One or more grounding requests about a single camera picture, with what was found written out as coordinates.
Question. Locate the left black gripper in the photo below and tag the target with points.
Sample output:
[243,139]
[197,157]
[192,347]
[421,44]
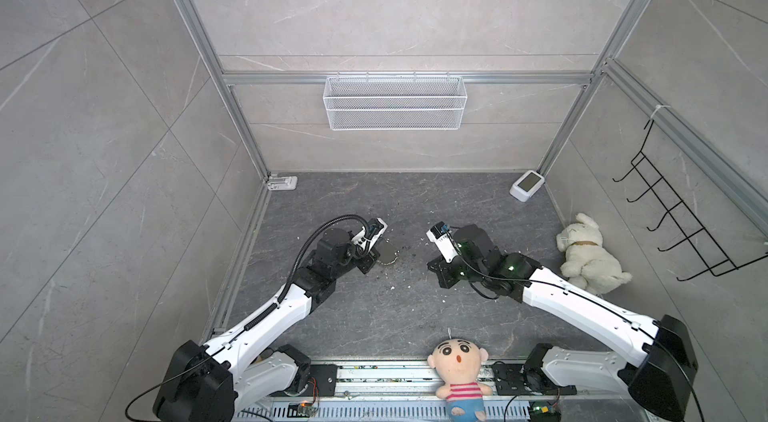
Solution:
[369,260]

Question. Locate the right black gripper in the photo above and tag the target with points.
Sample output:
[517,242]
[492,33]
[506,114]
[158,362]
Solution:
[441,269]

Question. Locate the red-handled metal key ring holder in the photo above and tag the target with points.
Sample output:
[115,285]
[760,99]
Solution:
[387,253]

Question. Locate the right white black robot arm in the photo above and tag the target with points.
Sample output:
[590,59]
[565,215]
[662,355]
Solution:
[650,360]

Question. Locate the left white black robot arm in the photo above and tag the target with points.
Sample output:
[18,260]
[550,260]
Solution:
[232,371]

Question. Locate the black-haired plush doll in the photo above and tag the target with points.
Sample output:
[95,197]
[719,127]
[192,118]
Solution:
[458,363]

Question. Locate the white digital clock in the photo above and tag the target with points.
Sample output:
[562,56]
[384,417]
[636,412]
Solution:
[527,185]

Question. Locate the white plush dog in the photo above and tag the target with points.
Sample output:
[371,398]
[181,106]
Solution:
[588,265]

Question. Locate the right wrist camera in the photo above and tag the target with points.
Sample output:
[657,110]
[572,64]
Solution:
[441,236]

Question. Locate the white wall bracket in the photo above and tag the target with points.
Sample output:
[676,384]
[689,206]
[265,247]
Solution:
[282,183]

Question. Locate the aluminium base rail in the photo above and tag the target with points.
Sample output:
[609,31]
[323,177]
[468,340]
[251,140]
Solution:
[405,390]

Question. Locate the white wire mesh basket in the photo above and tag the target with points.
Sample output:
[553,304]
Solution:
[358,103]

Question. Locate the black wire hook rack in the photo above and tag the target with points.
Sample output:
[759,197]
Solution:
[691,231]

